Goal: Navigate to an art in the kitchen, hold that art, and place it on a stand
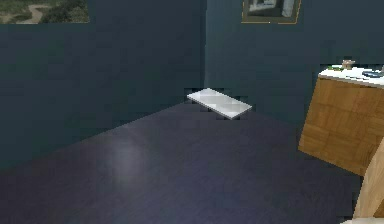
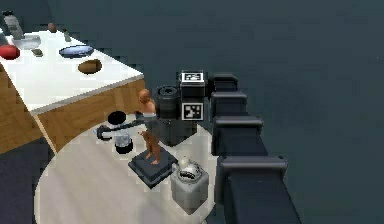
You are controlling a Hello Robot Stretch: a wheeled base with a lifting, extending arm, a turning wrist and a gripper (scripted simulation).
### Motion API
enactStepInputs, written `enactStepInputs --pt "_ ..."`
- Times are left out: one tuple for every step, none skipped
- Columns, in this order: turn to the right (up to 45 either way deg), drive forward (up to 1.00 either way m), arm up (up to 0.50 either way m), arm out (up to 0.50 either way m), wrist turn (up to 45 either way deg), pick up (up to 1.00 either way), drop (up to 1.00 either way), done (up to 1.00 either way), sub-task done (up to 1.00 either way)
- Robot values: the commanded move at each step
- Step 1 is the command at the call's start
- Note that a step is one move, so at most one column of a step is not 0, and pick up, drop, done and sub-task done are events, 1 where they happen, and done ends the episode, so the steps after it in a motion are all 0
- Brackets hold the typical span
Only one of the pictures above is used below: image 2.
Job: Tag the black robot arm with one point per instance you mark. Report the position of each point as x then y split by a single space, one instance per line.
240 140

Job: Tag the brown bread loaf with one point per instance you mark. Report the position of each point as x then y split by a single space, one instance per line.
90 66

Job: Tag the small green shaker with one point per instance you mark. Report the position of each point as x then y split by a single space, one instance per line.
67 36

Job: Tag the small dark grey lump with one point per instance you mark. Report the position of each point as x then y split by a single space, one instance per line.
37 52

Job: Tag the brown figure statue dark base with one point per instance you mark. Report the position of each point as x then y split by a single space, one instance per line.
152 146

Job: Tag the blue plate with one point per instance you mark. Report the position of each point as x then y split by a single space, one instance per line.
76 51

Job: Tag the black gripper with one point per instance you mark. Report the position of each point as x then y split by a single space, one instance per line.
168 101

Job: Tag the grey bottle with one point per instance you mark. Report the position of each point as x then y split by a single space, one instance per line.
13 26

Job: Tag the glass jar with black lid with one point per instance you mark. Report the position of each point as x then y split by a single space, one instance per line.
122 140

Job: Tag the red apple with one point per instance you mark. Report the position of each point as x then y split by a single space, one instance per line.
8 52

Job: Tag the wooden counter with white top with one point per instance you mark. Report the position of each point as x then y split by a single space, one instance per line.
60 83

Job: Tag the round white table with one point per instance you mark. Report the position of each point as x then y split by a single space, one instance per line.
93 186

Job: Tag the grey cube with chrome ball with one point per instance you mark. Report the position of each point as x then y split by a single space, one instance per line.
189 190

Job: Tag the brown egg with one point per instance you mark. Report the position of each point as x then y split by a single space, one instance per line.
52 27

